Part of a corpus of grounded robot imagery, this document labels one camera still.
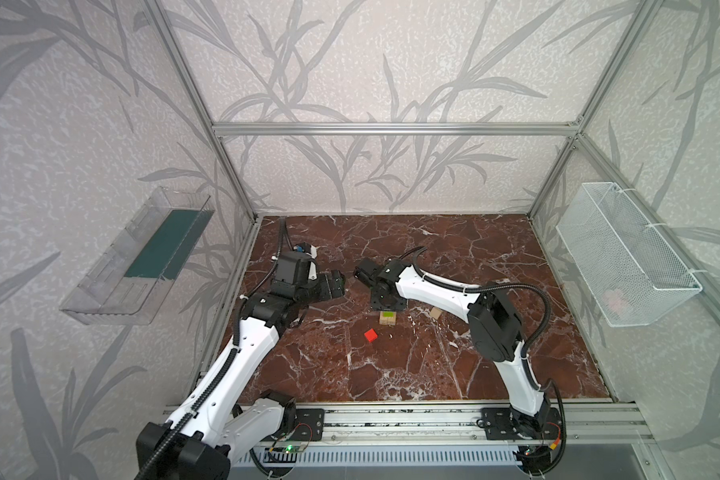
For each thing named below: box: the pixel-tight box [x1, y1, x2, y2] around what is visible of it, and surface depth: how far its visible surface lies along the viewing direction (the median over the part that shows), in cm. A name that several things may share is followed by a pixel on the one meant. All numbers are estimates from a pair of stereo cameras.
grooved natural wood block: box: [379, 311, 397, 326], surface depth 91 cm
